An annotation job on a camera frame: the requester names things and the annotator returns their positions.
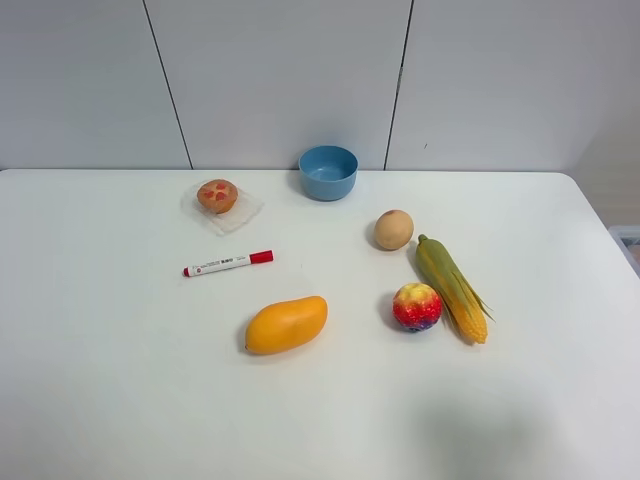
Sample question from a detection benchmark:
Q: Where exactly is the brown muffin with red dots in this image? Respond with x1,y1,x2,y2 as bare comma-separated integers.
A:
196,179,238,214

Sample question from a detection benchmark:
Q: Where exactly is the red yellow apple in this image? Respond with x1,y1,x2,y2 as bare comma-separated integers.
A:
392,283,443,332

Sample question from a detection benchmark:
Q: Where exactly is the tan peach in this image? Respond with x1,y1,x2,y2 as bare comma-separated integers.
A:
374,209,414,251

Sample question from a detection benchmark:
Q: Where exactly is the corn cob with green husk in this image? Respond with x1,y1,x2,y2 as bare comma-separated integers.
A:
416,234,492,344

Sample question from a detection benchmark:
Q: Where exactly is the blue plastic bowl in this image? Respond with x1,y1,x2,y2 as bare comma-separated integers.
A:
298,145,359,202

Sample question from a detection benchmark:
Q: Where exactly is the clear plastic muffin wrapper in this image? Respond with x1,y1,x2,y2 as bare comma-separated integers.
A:
180,182,264,237

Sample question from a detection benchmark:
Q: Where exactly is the yellow orange mango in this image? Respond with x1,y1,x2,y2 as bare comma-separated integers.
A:
245,296,328,355

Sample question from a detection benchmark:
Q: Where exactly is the red and white marker pen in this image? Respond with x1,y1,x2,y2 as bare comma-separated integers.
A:
182,250,274,278

